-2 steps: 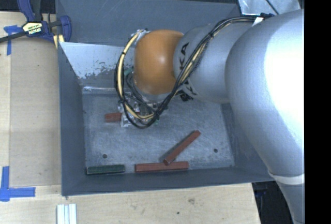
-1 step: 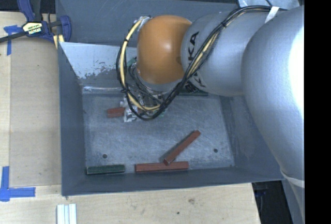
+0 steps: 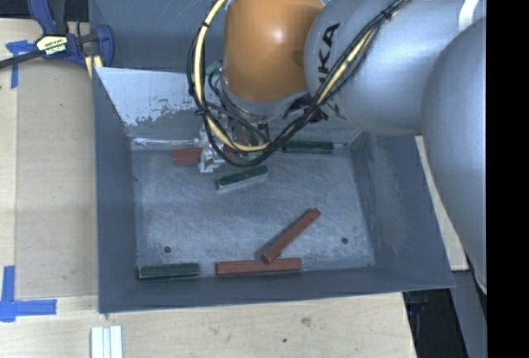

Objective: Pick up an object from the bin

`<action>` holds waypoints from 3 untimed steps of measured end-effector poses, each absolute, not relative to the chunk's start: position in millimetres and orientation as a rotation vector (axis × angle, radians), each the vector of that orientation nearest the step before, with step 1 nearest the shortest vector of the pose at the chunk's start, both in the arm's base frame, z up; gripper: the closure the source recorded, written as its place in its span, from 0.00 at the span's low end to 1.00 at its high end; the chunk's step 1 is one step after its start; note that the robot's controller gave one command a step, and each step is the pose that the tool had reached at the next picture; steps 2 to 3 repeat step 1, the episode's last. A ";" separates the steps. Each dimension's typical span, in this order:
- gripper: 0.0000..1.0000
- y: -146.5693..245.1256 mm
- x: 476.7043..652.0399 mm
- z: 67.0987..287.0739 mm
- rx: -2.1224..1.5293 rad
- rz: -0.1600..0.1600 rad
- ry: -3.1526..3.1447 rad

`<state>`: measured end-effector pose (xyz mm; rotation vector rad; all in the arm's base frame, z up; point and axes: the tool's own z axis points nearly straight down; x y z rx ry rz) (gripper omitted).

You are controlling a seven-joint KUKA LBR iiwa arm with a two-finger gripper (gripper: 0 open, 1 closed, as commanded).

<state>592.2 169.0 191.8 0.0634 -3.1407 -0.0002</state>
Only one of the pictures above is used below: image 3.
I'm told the grey metal bin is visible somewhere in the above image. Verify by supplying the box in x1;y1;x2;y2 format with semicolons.
87;0;457;314

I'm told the dark green flat block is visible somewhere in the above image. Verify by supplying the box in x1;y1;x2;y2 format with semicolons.
214;164;269;191
282;140;335;155
137;262;202;280

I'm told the pale wood flat board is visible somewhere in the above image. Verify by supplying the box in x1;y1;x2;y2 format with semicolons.
15;61;100;300

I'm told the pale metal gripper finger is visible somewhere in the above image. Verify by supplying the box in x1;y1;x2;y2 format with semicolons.
199;154;227;174
198;127;217;151

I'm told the red-brown block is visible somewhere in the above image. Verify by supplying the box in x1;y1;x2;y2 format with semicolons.
172;146;241;167
214;257;303;278
260;207;322;265

